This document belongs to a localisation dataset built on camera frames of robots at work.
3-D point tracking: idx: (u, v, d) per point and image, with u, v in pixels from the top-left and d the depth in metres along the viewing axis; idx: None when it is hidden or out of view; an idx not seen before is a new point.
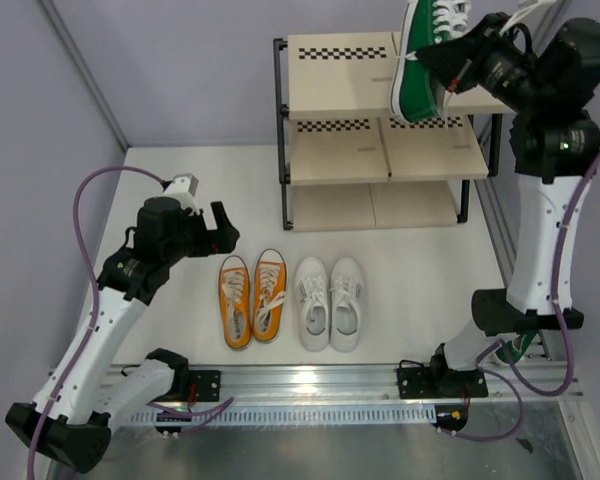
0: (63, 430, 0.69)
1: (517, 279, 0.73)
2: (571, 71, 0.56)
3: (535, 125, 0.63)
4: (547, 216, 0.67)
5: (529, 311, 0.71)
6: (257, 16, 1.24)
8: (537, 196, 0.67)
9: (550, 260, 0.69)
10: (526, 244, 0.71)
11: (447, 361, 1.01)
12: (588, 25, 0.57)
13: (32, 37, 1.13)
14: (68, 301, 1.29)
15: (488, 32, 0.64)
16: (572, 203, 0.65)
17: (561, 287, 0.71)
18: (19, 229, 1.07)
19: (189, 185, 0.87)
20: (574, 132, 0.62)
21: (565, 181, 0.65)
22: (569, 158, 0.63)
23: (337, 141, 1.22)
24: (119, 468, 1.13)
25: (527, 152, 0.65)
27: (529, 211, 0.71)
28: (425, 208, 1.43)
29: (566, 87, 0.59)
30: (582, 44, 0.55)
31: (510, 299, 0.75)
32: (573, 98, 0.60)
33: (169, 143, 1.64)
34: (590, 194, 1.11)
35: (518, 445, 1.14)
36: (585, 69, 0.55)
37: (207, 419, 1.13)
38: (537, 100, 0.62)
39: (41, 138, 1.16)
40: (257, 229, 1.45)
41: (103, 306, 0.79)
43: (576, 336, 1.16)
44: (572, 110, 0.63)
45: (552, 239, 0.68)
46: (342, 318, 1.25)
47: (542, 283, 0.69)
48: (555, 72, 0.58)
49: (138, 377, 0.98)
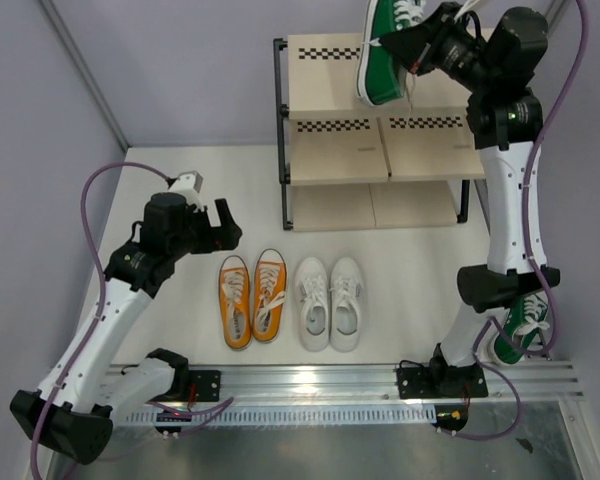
0: (68, 417, 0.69)
1: (493, 244, 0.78)
2: (514, 54, 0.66)
3: (487, 100, 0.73)
4: (509, 180, 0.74)
5: (509, 272, 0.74)
6: (257, 16, 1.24)
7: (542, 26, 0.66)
8: (497, 163, 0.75)
9: (520, 221, 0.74)
10: (495, 209, 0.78)
11: (447, 360, 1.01)
12: (528, 15, 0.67)
13: (31, 37, 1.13)
14: (68, 300, 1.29)
15: (444, 18, 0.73)
16: (528, 165, 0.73)
17: (534, 245, 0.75)
18: (19, 230, 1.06)
19: (195, 182, 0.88)
20: (519, 106, 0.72)
21: (520, 148, 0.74)
22: (518, 129, 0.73)
23: (337, 141, 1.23)
24: (119, 468, 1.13)
25: (481, 128, 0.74)
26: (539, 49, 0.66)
27: (492, 183, 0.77)
28: (424, 207, 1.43)
29: (511, 68, 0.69)
30: (521, 32, 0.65)
31: (491, 268, 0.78)
32: (517, 77, 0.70)
33: (169, 143, 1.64)
34: (590, 194, 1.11)
35: (518, 445, 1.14)
36: (525, 52, 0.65)
37: (207, 418, 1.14)
38: (487, 80, 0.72)
39: (41, 138, 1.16)
40: (257, 228, 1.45)
41: (109, 296, 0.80)
43: (576, 336, 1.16)
44: (518, 88, 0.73)
45: (517, 201, 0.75)
46: (341, 319, 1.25)
47: (516, 242, 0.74)
48: (500, 56, 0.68)
49: (139, 374, 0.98)
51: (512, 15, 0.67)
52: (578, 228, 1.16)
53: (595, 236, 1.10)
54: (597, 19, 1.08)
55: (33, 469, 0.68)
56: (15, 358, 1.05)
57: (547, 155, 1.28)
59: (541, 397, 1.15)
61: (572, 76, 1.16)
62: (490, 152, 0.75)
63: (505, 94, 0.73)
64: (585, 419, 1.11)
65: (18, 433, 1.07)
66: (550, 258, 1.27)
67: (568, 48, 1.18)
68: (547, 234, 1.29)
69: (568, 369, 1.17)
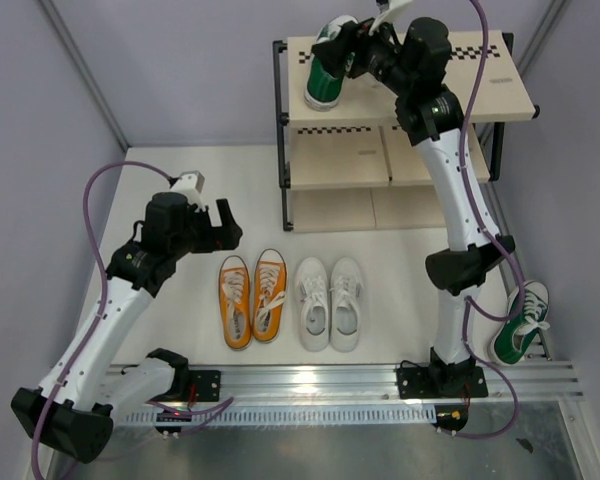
0: (68, 414, 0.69)
1: (449, 226, 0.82)
2: (426, 57, 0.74)
3: (411, 101, 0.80)
4: (447, 165, 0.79)
5: (470, 247, 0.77)
6: (256, 16, 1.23)
7: (444, 33, 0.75)
8: (433, 153, 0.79)
9: (465, 200, 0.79)
10: (444, 195, 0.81)
11: (444, 359, 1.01)
12: (431, 23, 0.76)
13: (32, 37, 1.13)
14: (68, 300, 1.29)
15: (360, 33, 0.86)
16: (461, 148, 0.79)
17: (485, 218, 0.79)
18: (17, 232, 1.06)
19: (196, 182, 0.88)
20: (439, 101, 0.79)
21: (449, 136, 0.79)
22: (444, 120, 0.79)
23: (337, 143, 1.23)
24: (119, 468, 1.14)
25: (411, 127, 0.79)
26: (447, 50, 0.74)
27: (434, 172, 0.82)
28: (423, 208, 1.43)
29: (425, 70, 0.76)
30: (428, 39, 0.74)
31: (453, 248, 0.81)
32: (433, 78, 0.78)
33: (169, 143, 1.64)
34: (590, 193, 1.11)
35: (518, 445, 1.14)
36: (435, 55, 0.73)
37: (207, 418, 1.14)
38: (407, 84, 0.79)
39: (39, 138, 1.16)
40: (257, 229, 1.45)
41: (111, 295, 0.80)
43: (576, 336, 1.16)
44: (437, 87, 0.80)
45: (459, 183, 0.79)
46: (341, 318, 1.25)
47: (469, 219, 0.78)
48: (415, 60, 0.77)
49: (139, 374, 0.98)
51: (418, 23, 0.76)
52: (577, 228, 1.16)
53: (595, 236, 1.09)
54: (596, 18, 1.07)
55: (33, 467, 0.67)
56: (15, 359, 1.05)
57: (547, 154, 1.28)
59: (541, 397, 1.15)
61: (572, 76, 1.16)
62: (426, 146, 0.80)
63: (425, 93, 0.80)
64: (586, 419, 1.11)
65: (17, 434, 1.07)
66: (550, 259, 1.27)
67: (567, 48, 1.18)
68: (546, 233, 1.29)
69: (569, 369, 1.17)
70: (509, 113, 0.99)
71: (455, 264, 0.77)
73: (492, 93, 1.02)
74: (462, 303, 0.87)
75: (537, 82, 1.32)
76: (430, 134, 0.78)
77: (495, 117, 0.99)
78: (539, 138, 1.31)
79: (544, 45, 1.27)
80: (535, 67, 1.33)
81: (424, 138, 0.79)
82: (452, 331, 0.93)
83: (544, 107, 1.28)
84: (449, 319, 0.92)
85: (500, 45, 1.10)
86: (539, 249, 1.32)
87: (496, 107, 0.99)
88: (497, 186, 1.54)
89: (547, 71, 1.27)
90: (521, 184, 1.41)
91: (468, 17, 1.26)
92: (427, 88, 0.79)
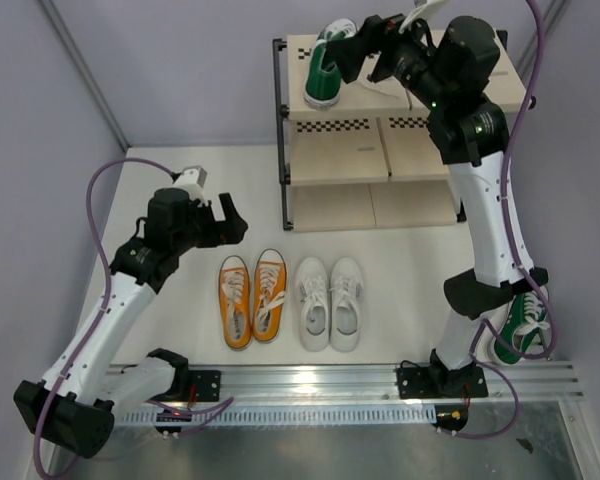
0: (72, 406, 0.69)
1: (481, 257, 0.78)
2: (471, 65, 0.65)
3: (449, 115, 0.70)
4: (486, 194, 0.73)
5: (503, 284, 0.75)
6: (256, 16, 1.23)
7: (489, 35, 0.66)
8: (473, 179, 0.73)
9: (503, 233, 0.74)
10: (476, 223, 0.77)
11: (446, 365, 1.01)
12: (474, 25, 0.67)
13: (32, 36, 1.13)
14: (68, 300, 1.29)
15: (388, 30, 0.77)
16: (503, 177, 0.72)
17: (520, 252, 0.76)
18: (16, 233, 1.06)
19: (198, 177, 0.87)
20: (482, 116, 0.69)
21: (491, 159, 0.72)
22: (486, 138, 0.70)
23: (338, 141, 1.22)
24: (119, 468, 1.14)
25: (450, 145, 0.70)
26: (495, 56, 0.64)
27: (469, 197, 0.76)
28: (423, 206, 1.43)
29: (467, 79, 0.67)
30: (472, 43, 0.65)
31: (481, 279, 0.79)
32: (474, 88, 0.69)
33: (169, 143, 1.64)
34: (590, 193, 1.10)
35: (518, 445, 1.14)
36: (482, 61, 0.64)
37: (206, 418, 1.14)
38: (445, 95, 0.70)
39: (39, 139, 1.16)
40: (257, 228, 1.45)
41: (115, 289, 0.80)
43: (576, 336, 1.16)
44: (477, 99, 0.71)
45: (498, 213, 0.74)
46: (341, 318, 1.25)
47: (504, 254, 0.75)
48: (456, 68, 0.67)
49: (141, 372, 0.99)
51: (459, 24, 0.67)
52: (577, 228, 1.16)
53: (595, 236, 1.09)
54: (596, 18, 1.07)
55: (35, 460, 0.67)
56: (14, 358, 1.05)
57: (547, 154, 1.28)
59: (540, 396, 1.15)
61: (572, 76, 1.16)
62: (464, 169, 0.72)
63: (463, 106, 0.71)
64: (586, 419, 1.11)
65: (17, 434, 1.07)
66: (550, 259, 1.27)
67: (567, 48, 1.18)
68: (547, 233, 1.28)
69: (568, 369, 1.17)
70: (506, 104, 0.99)
71: (485, 301, 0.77)
73: (489, 86, 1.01)
74: (478, 322, 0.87)
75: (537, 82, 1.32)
76: (472, 158, 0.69)
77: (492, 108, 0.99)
78: (539, 138, 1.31)
79: (545, 45, 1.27)
80: (534, 66, 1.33)
81: (464, 161, 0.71)
82: (451, 331, 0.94)
83: (543, 106, 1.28)
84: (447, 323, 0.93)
85: (497, 44, 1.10)
86: (539, 249, 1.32)
87: (495, 98, 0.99)
88: None
89: (547, 71, 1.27)
90: (521, 184, 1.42)
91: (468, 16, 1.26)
92: (466, 100, 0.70)
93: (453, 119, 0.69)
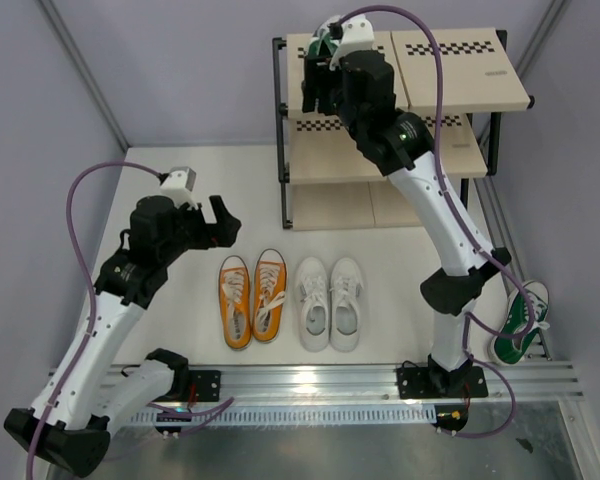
0: (62, 436, 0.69)
1: (443, 252, 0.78)
2: (372, 85, 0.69)
3: (373, 133, 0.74)
4: (428, 193, 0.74)
5: (471, 271, 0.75)
6: (256, 16, 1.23)
7: (377, 57, 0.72)
8: (412, 182, 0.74)
9: (454, 222, 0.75)
10: (427, 220, 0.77)
11: (447, 367, 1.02)
12: (363, 55, 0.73)
13: (31, 37, 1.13)
14: (69, 300, 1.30)
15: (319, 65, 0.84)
16: (438, 172, 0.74)
17: (478, 237, 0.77)
18: (16, 235, 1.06)
19: (186, 180, 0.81)
20: (404, 125, 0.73)
21: (423, 163, 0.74)
22: (412, 143, 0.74)
23: (337, 141, 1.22)
24: (120, 468, 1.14)
25: (383, 158, 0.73)
26: (390, 72, 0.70)
27: (414, 200, 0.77)
28: None
29: (376, 97, 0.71)
30: (366, 67, 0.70)
31: (450, 273, 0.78)
32: (385, 103, 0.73)
33: (169, 143, 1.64)
34: (590, 194, 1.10)
35: (518, 445, 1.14)
36: (380, 79, 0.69)
37: (207, 419, 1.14)
38: (363, 116, 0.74)
39: (40, 141, 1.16)
40: (258, 228, 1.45)
41: (100, 311, 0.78)
43: (576, 336, 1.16)
44: (391, 114, 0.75)
45: (444, 206, 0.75)
46: (342, 319, 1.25)
47: (463, 243, 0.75)
48: (363, 92, 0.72)
49: (138, 378, 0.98)
51: (350, 57, 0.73)
52: (577, 228, 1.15)
53: (594, 236, 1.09)
54: (596, 18, 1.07)
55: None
56: (14, 360, 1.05)
57: (547, 154, 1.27)
59: (541, 397, 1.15)
61: (572, 76, 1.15)
62: (401, 176, 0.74)
63: (382, 122, 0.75)
64: (586, 419, 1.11)
65: None
66: (549, 258, 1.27)
67: (567, 48, 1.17)
68: (547, 233, 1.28)
69: (569, 369, 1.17)
70: (507, 103, 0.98)
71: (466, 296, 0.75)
73: (488, 86, 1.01)
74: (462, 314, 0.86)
75: (536, 82, 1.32)
76: (405, 163, 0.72)
77: (492, 108, 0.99)
78: (539, 138, 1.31)
79: (544, 45, 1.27)
80: (534, 67, 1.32)
81: (399, 169, 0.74)
82: (449, 334, 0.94)
83: (543, 107, 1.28)
84: (446, 327, 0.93)
85: (497, 45, 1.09)
86: (539, 249, 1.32)
87: (493, 97, 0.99)
88: (497, 186, 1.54)
89: (547, 71, 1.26)
90: (521, 184, 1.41)
91: (468, 16, 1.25)
92: (383, 116, 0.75)
93: (377, 134, 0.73)
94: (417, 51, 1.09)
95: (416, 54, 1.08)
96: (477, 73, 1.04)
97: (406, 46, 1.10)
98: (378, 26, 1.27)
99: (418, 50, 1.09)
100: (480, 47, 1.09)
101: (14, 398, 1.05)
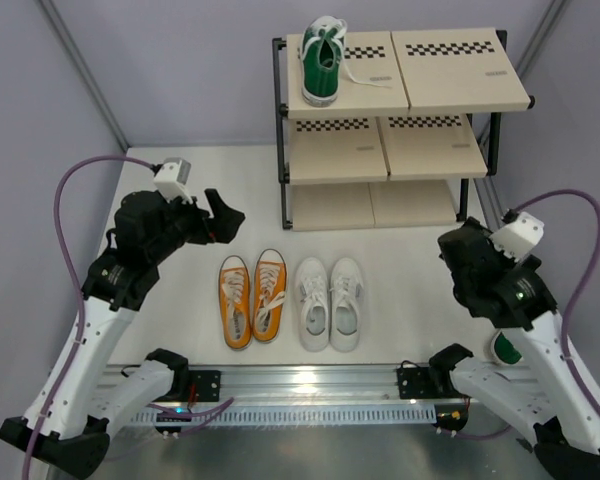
0: (57, 446, 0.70)
1: (567, 422, 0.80)
2: (466, 250, 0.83)
3: (483, 294, 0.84)
4: (548, 356, 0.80)
5: None
6: (256, 17, 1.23)
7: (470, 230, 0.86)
8: (532, 345, 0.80)
9: (581, 396, 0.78)
10: (553, 391, 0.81)
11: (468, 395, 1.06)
12: (459, 231, 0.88)
13: (32, 37, 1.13)
14: (68, 300, 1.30)
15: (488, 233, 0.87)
16: (561, 339, 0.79)
17: None
18: (13, 235, 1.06)
19: (177, 172, 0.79)
20: (520, 283, 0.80)
21: (543, 327, 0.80)
22: (527, 302, 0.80)
23: (337, 142, 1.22)
24: (120, 469, 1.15)
25: (497, 314, 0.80)
26: (482, 238, 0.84)
27: (533, 361, 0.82)
28: (421, 205, 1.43)
29: (476, 261, 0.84)
30: (464, 237, 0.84)
31: (574, 443, 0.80)
32: (490, 266, 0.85)
33: (170, 143, 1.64)
34: (590, 193, 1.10)
35: (518, 446, 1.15)
36: (472, 244, 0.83)
37: (207, 419, 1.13)
38: (470, 279, 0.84)
39: (40, 142, 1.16)
40: (257, 228, 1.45)
41: (89, 317, 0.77)
43: (576, 336, 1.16)
44: (496, 274, 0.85)
45: (568, 373, 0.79)
46: (341, 319, 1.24)
47: (591, 416, 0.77)
48: (461, 262, 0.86)
49: (138, 380, 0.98)
51: (449, 235, 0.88)
52: (577, 228, 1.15)
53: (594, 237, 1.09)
54: (596, 19, 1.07)
55: None
56: (14, 360, 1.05)
57: (547, 154, 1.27)
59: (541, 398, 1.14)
61: (573, 77, 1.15)
62: (522, 339, 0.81)
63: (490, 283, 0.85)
64: None
65: None
66: (550, 259, 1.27)
67: (568, 49, 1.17)
68: (547, 233, 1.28)
69: None
70: (506, 104, 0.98)
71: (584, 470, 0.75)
73: (488, 86, 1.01)
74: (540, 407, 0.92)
75: (537, 82, 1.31)
76: (521, 322, 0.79)
77: (492, 107, 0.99)
78: (539, 138, 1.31)
79: (544, 46, 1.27)
80: (535, 67, 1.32)
81: (516, 326, 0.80)
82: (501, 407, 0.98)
83: (544, 106, 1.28)
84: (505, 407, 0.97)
85: (497, 46, 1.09)
86: (540, 248, 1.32)
87: (493, 98, 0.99)
88: (497, 186, 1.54)
89: (547, 71, 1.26)
90: (521, 183, 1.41)
91: (468, 19, 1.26)
92: (490, 278, 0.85)
93: (490, 293, 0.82)
94: (418, 51, 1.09)
95: (416, 54, 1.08)
96: (477, 73, 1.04)
97: (407, 46, 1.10)
98: (378, 27, 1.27)
99: (419, 50, 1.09)
100: (480, 48, 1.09)
101: (13, 398, 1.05)
